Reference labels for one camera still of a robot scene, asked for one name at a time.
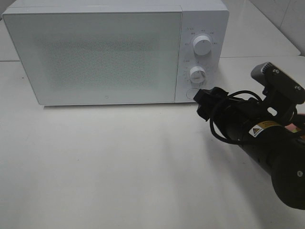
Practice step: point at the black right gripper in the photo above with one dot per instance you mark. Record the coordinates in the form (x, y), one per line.
(233, 115)

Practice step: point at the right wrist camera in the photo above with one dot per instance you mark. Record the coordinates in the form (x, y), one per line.
(274, 80)

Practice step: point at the white microwave oven body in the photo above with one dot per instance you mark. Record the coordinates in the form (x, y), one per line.
(198, 17)

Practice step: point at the white lower microwave knob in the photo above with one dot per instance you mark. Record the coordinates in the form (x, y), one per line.
(197, 75)

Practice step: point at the white upper microwave knob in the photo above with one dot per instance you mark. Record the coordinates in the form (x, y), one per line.
(202, 45)

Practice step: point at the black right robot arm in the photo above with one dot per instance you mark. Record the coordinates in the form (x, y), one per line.
(279, 152)

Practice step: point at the white microwave door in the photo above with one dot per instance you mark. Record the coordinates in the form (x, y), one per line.
(98, 58)

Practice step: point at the white microwave knob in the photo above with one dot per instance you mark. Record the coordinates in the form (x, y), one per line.
(197, 75)
(202, 45)

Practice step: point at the round door release button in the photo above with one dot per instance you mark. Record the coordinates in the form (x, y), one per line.
(190, 94)

